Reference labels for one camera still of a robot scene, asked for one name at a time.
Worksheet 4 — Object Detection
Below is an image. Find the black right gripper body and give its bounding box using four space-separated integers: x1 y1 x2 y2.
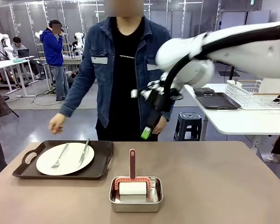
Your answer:
151 88 173 115

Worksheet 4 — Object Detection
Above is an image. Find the dark brown serving tray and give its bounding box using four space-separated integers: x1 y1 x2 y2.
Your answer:
12 140 114 180

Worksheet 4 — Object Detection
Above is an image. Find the person's left forearm denim sleeve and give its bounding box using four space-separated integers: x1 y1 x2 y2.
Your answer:
160 98 174 122

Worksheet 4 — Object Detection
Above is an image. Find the person's right forearm denim sleeve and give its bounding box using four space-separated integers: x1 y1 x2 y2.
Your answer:
60 79 94 118

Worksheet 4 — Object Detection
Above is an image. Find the person's left hand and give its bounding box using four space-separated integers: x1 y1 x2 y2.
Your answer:
153 115 167 135

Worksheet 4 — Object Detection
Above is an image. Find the person's right hand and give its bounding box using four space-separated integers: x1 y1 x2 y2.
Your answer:
48 113 66 135

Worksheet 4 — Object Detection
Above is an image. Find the dark blue plastic stool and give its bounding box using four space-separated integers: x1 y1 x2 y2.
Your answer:
173 111 203 142

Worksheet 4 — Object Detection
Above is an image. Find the person in denim jacket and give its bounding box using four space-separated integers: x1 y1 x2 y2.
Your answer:
60 16 173 142

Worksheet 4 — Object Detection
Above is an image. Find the small black box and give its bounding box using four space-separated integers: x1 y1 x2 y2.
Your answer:
193 87 215 97

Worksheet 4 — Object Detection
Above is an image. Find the black baking tray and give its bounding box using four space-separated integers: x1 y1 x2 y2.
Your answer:
194 92 241 110

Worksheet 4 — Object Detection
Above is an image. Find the silver table knife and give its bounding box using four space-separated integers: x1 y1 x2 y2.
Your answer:
78 138 91 169

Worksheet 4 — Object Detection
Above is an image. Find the rectangular metal tin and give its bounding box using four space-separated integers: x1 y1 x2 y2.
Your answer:
108 176 164 213

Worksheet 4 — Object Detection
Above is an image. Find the white round plate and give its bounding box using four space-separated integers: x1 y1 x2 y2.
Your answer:
35 142 95 176

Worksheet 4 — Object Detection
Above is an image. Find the white side table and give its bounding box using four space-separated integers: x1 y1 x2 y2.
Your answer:
183 83 280 150

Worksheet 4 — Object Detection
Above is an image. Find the silver fork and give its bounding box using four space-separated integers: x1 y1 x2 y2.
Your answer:
50 142 70 170

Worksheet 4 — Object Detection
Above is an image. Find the person in blue hoodie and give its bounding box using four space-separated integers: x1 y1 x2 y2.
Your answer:
41 20 70 101

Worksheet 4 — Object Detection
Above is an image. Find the seated person with laptop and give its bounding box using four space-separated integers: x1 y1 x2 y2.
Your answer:
12 36 44 81

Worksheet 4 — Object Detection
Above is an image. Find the white desk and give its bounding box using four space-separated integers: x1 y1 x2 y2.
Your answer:
0 56 37 98

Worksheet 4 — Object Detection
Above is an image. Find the pink-handled lint roller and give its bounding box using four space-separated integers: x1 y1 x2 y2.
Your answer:
114 148 153 196

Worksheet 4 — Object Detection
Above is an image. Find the white wire dish rack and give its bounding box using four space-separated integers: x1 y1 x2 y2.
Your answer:
224 79 280 110

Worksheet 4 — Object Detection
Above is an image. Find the black cable hose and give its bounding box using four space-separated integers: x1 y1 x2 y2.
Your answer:
164 24 280 94

